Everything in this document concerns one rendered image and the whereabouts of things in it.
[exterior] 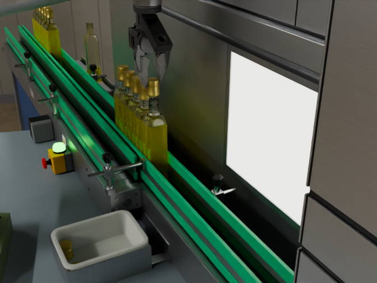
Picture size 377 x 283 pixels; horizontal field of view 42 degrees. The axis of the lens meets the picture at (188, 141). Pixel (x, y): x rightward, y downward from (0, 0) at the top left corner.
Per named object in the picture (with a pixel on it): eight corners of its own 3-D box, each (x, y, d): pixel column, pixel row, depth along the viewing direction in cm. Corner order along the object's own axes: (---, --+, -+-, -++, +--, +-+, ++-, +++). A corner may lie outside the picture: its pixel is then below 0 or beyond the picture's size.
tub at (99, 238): (152, 268, 129) (152, 241, 125) (69, 297, 119) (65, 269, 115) (128, 232, 142) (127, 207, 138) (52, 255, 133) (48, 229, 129)
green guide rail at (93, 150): (114, 186, 140) (112, 161, 137) (111, 186, 140) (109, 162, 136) (8, 40, 278) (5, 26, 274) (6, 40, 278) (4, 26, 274)
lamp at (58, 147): (67, 152, 171) (66, 144, 170) (54, 155, 169) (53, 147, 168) (64, 146, 175) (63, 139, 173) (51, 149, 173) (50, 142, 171)
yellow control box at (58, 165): (74, 171, 174) (72, 153, 171) (53, 176, 171) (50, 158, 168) (68, 162, 180) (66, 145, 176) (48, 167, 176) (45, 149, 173)
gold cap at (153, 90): (162, 95, 132) (161, 80, 130) (150, 97, 130) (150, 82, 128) (156, 91, 135) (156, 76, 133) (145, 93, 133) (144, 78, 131)
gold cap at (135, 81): (145, 91, 143) (145, 77, 141) (134, 94, 141) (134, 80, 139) (139, 88, 145) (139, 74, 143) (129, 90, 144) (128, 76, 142)
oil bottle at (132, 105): (152, 163, 153) (150, 100, 143) (136, 167, 151) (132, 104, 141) (145, 155, 157) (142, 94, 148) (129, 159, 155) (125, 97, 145)
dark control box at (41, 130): (54, 140, 196) (52, 121, 192) (35, 144, 192) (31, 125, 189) (50, 132, 202) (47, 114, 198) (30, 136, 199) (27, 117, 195)
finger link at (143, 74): (138, 82, 135) (142, 49, 131) (147, 88, 130) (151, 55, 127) (128, 82, 133) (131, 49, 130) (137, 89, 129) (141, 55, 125)
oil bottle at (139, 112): (160, 172, 148) (158, 107, 139) (143, 176, 146) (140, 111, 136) (152, 164, 153) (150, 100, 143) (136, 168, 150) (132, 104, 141)
